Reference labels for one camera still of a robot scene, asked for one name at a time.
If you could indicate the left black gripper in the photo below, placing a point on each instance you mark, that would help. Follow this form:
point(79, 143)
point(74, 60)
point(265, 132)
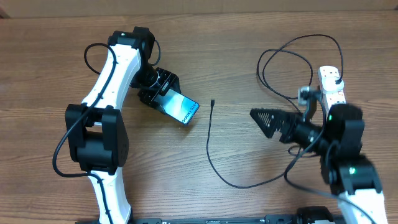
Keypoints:
point(168, 78)

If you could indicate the blue Samsung Galaxy smartphone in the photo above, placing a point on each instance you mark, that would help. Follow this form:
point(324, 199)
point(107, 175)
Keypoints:
point(177, 106)

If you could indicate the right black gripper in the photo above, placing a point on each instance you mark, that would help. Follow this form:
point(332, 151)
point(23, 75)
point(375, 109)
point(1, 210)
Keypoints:
point(288, 122)

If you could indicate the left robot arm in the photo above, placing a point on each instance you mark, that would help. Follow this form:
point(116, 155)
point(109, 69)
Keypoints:
point(96, 134)

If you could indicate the white charger plug adapter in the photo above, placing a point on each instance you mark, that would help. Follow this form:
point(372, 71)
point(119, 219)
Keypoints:
point(331, 85)

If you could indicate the white power strip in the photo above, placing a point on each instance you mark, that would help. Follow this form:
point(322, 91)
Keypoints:
point(332, 93)

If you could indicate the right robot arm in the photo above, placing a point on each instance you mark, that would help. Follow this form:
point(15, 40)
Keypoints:
point(352, 178)

